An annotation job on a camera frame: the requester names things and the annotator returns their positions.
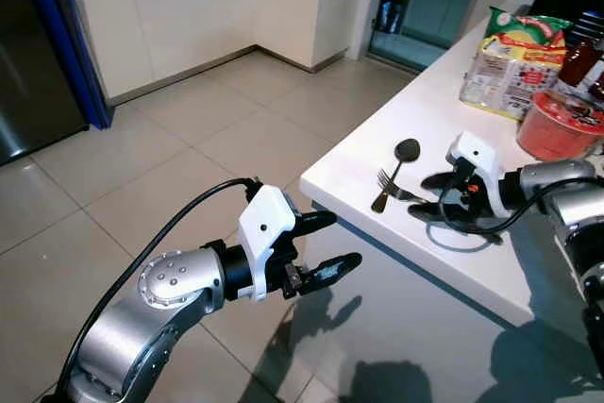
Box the black fridge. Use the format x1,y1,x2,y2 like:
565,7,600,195
0,0,91,166

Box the black spoon with gold handle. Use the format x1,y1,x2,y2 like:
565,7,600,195
371,138,422,214

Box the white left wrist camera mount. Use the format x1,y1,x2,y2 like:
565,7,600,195
236,184,298,302

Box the glass door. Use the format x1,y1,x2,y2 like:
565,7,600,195
368,0,496,74

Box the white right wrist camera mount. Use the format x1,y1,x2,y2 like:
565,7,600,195
445,131,508,210

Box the metal fork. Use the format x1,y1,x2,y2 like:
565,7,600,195
377,169,430,204

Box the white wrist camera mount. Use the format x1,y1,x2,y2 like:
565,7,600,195
236,184,298,302
445,131,508,210

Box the instant noodle multipack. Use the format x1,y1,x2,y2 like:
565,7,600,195
460,7,574,121

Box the red cup noodle bowl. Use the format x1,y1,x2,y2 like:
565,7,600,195
516,90,604,162

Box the blue panel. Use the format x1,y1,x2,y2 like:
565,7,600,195
26,0,114,130

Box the dark red sauce packet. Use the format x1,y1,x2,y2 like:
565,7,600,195
557,40,604,102

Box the white kitchen cabinets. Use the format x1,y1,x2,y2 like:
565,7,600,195
33,0,383,107

